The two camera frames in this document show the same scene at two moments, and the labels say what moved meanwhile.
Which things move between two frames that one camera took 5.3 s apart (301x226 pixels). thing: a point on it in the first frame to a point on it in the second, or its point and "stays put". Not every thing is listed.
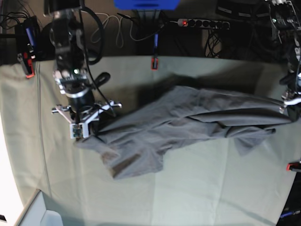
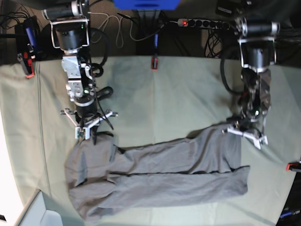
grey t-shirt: [137, 141] to [104, 178]
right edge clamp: [293, 166] stays put
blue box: [147, 4] stays put
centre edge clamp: [154, 64] stays put
